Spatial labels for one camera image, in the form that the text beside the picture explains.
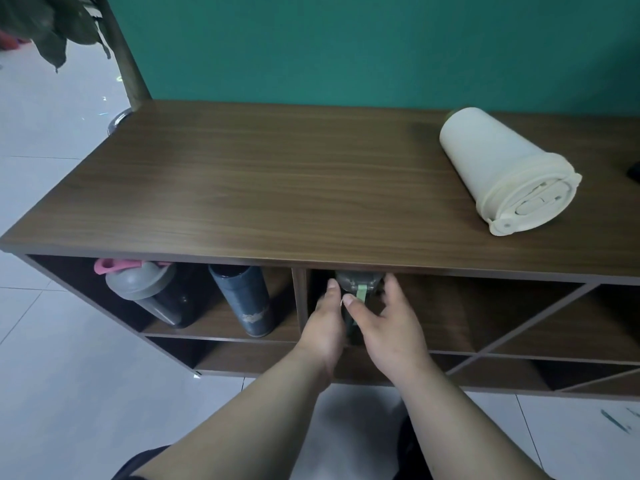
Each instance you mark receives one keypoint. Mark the person's left thumb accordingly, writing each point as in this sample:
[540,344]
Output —
[332,290]

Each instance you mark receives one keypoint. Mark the grey-lidded shaker bottle pink loop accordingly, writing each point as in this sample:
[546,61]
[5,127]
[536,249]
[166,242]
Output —
[142,292]

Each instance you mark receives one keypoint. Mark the green leafy plant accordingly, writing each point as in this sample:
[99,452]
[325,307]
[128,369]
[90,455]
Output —
[45,22]

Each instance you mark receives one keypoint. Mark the chrome round base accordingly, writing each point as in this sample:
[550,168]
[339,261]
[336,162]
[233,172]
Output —
[119,120]

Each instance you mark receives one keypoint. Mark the person's right forearm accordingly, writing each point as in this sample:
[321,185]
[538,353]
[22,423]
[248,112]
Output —
[460,429]

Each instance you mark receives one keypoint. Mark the person's right thumb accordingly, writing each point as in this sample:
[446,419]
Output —
[356,307]

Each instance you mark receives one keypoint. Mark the person's left forearm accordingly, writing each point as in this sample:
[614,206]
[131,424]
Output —
[240,424]

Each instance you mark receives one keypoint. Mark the brown wooden shelf cabinet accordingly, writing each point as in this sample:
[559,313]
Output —
[280,184]

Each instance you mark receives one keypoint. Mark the dark green water bottle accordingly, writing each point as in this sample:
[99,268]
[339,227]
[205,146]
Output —
[356,284]

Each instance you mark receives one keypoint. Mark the cream lidded tumbler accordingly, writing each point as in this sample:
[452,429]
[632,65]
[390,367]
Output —
[505,169]

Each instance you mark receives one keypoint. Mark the person's left hand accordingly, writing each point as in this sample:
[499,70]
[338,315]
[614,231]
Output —
[320,334]

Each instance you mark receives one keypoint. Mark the person's right hand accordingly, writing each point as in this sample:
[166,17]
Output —
[395,339]

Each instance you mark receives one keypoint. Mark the brown wooden pole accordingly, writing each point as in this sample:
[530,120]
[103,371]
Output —
[127,54]

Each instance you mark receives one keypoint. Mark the red object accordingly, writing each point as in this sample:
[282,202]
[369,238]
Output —
[12,42]

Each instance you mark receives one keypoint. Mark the dark blue thermos bottle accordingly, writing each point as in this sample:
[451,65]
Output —
[242,299]

